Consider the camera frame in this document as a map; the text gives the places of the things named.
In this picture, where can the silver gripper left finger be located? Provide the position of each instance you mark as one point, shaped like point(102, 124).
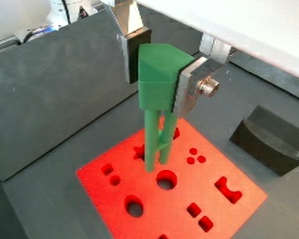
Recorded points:
point(133, 33)

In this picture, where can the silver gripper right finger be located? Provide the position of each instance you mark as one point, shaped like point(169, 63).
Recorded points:
point(196, 79)

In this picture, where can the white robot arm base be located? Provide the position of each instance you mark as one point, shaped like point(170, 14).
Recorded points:
point(50, 15)

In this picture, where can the black curved foam block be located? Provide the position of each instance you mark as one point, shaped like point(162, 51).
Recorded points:
point(270, 139)

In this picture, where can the red shape sorter block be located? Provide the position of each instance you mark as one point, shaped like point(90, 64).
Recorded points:
point(198, 197)

